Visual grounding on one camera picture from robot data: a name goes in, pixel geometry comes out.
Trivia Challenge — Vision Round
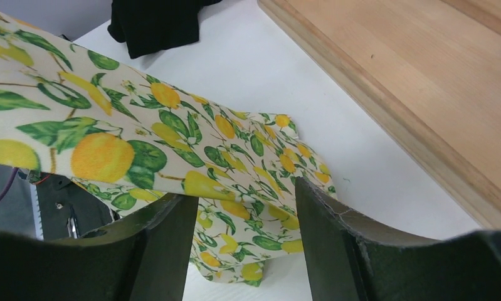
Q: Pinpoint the lemon print skirt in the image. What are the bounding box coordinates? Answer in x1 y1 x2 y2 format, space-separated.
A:
0 12 335 287

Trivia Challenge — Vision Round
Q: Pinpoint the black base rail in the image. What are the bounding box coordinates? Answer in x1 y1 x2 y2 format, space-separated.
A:
30 173 119 240

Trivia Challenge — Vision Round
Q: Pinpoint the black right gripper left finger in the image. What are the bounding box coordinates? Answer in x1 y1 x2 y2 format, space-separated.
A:
0 194 198 300

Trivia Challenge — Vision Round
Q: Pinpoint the black cloth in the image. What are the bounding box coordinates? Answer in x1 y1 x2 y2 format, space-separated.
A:
108 0 219 59

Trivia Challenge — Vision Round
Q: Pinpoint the wooden clothes rack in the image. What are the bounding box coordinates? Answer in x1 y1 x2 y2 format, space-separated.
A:
258 0 501 229

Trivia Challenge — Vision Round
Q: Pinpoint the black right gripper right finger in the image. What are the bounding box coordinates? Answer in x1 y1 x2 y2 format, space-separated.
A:
295 177 501 300

